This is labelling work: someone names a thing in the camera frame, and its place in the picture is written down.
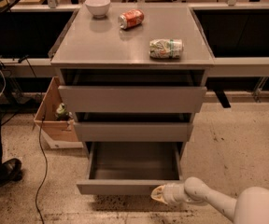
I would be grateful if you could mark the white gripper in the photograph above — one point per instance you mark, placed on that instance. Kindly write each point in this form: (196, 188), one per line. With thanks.
(170, 192)

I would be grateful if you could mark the grey bottom drawer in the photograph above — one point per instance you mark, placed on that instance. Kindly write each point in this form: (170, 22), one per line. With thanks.
(130, 168)

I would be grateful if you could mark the grey drawer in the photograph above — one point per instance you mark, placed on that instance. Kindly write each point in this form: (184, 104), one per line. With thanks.
(134, 127)
(130, 168)
(133, 91)

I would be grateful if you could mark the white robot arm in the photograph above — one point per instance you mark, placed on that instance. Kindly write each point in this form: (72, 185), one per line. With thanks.
(251, 206)

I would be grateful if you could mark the grey middle drawer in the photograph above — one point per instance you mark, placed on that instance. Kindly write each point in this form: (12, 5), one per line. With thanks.
(134, 127)

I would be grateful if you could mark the grey drawer cabinet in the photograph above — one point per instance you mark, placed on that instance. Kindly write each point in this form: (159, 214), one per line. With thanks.
(98, 44)

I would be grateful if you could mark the grey top drawer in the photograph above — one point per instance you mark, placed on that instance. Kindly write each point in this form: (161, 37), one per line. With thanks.
(133, 91)

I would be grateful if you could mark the cardboard box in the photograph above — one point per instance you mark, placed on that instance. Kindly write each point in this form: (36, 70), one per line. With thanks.
(57, 133)

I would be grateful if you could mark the green bottle in box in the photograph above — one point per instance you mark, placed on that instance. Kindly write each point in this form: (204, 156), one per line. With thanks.
(61, 113)

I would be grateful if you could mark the green white soda can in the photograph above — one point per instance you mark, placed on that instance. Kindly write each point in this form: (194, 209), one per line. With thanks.
(166, 48)

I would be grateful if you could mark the black shoe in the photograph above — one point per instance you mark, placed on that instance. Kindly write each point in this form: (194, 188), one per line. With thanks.
(10, 171)

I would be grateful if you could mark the orange soda can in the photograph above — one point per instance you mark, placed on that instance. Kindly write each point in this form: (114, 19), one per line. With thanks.
(130, 19)

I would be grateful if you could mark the white ceramic bowl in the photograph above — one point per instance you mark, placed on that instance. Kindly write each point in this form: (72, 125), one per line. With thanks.
(98, 8)

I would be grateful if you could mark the metal rail frame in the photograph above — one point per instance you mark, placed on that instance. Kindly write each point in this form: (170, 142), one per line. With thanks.
(223, 67)

